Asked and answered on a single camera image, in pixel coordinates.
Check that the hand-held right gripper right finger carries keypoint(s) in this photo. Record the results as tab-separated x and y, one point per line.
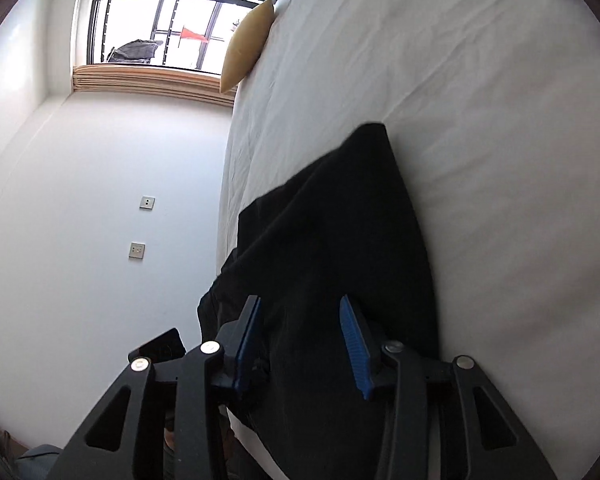
355	350

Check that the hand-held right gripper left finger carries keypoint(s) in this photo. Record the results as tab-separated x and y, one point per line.
245	345

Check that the black denim pants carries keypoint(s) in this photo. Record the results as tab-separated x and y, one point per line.
330	235

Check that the person's grey clothing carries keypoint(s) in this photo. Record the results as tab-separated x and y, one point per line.
37	462

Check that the white sheeted bed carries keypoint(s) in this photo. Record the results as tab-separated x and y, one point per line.
480	135

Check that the beige curtain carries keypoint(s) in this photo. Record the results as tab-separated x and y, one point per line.
155	82

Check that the dark grey cloth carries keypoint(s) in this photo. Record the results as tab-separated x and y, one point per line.
132	51

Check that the yellow pillow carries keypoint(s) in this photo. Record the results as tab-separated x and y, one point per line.
245	45

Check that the red cloth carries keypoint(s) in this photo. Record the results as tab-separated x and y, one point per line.
194	35

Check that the white wall socket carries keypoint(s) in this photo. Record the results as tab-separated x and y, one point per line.
137	250
147	202

